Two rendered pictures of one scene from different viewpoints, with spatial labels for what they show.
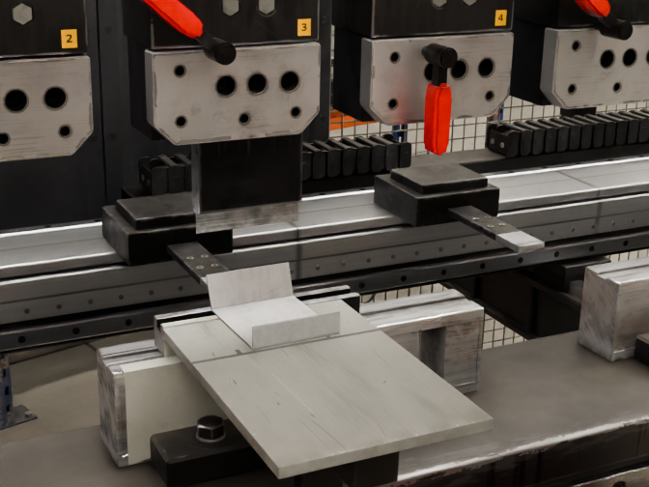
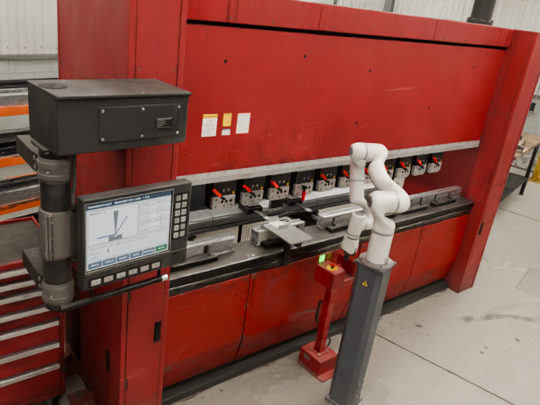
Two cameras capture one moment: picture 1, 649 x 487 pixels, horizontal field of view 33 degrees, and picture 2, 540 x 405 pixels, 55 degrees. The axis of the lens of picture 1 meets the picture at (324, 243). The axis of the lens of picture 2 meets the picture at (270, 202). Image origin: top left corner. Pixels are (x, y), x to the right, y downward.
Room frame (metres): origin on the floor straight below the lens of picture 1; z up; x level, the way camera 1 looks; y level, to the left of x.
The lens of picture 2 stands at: (-1.90, 0.88, 2.32)
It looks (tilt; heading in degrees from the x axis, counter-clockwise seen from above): 22 degrees down; 345
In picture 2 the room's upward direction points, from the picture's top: 8 degrees clockwise
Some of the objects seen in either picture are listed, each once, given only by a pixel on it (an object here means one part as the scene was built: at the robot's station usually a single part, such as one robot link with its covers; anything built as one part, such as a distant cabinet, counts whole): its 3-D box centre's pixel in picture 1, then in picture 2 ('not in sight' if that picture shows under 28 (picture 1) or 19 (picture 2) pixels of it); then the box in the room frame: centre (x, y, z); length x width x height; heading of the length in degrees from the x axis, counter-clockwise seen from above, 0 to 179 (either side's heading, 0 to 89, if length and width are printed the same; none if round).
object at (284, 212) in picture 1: (247, 177); (276, 203); (0.96, 0.07, 1.13); 0.10 x 0.02 x 0.10; 116
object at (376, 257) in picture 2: not in sight; (378, 246); (0.48, -0.42, 1.09); 0.19 x 0.19 x 0.18
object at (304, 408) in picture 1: (314, 375); (288, 232); (0.83, 0.01, 1.00); 0.26 x 0.18 x 0.01; 26
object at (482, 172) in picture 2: not in sight; (458, 158); (2.12, -1.89, 1.15); 0.85 x 0.25 x 2.30; 26
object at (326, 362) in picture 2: not in sight; (321, 359); (0.79, -0.35, 0.06); 0.25 x 0.20 x 0.12; 28
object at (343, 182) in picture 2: not in sight; (344, 173); (1.22, -0.45, 1.26); 0.15 x 0.09 x 0.17; 116
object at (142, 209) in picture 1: (187, 244); (257, 210); (1.11, 0.15, 1.01); 0.26 x 0.12 x 0.05; 26
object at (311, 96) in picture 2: not in sight; (366, 102); (1.25, -0.51, 1.74); 3.00 x 0.08 x 0.80; 116
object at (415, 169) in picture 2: not in sight; (416, 162); (1.57, -1.16, 1.26); 0.15 x 0.09 x 0.17; 116
